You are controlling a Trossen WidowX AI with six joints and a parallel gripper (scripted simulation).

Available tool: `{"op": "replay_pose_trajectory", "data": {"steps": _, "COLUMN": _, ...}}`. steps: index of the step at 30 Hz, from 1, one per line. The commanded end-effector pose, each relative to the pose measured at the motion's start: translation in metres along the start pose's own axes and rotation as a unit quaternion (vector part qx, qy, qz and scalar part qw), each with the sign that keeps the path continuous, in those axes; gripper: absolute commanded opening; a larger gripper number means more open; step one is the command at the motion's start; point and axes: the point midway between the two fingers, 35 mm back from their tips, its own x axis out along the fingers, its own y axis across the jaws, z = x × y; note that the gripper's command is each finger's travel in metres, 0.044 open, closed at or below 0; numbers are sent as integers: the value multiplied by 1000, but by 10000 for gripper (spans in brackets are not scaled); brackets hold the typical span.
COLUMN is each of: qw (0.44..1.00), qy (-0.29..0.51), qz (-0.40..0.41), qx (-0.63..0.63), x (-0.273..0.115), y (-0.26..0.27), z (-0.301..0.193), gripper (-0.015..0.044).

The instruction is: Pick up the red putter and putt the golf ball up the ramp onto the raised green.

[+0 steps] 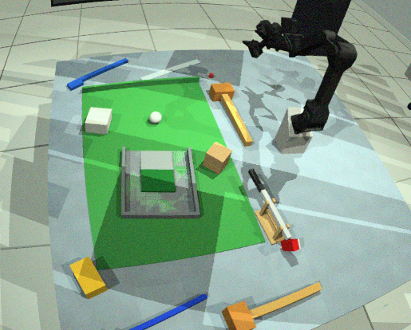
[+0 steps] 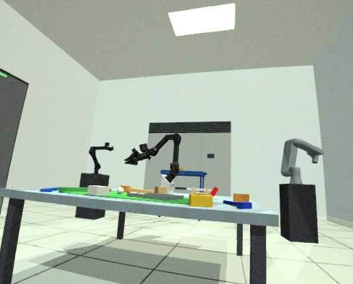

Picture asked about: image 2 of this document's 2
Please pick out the yellow rectangular block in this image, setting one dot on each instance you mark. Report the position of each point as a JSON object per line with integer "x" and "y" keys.
{"x": 200, "y": 200}

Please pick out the green flat mat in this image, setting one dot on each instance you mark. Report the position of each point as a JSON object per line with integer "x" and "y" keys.
{"x": 114, "y": 194}

